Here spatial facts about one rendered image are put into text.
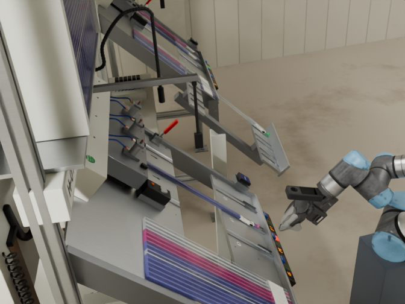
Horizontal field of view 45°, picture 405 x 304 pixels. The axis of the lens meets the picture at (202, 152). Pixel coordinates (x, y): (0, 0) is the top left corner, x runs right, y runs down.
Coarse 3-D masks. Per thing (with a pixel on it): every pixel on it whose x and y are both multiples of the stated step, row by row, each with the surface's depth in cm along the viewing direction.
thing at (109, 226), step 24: (168, 168) 152; (96, 192) 116; (120, 192) 123; (72, 216) 103; (96, 216) 109; (120, 216) 115; (144, 216) 122; (168, 216) 130; (72, 240) 98; (96, 240) 103; (120, 240) 108; (120, 264) 102; (144, 264) 107
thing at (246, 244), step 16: (224, 192) 167; (240, 192) 177; (240, 208) 166; (224, 224) 149; (240, 224) 157; (240, 240) 148; (256, 240) 156; (240, 256) 140; (256, 256) 147; (272, 256) 153; (256, 272) 140; (272, 272) 147
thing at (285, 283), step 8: (256, 200) 176; (256, 208) 174; (264, 216) 169; (264, 224) 165; (272, 240) 159; (272, 248) 156; (280, 264) 149; (280, 272) 148; (280, 280) 146; (288, 280) 144; (288, 288) 142
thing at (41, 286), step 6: (42, 270) 169; (36, 276) 167; (42, 276) 167; (36, 282) 165; (42, 282) 165; (36, 288) 163; (42, 288) 162; (48, 288) 162; (84, 288) 161; (90, 288) 161; (42, 294) 160; (48, 294) 160; (42, 300) 158; (48, 300) 158
